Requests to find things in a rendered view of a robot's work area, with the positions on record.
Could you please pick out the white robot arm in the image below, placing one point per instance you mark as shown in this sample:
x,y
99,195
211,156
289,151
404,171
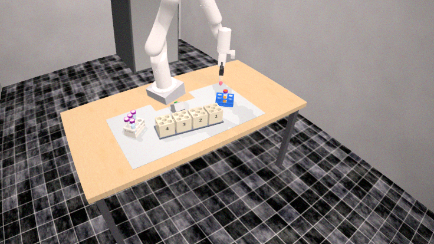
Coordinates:
x,y
156,46

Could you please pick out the grey bench mat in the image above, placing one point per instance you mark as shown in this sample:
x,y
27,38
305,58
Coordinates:
x,y
147,147

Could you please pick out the white tube rack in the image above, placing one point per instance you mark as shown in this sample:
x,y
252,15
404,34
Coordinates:
x,y
131,133

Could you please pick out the blue tube rack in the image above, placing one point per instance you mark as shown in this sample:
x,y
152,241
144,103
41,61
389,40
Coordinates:
x,y
229,102

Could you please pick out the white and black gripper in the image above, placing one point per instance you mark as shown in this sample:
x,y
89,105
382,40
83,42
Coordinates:
x,y
221,62

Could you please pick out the beige bucket adapter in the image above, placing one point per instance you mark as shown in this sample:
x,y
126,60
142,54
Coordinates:
x,y
165,125
215,113
183,121
199,117

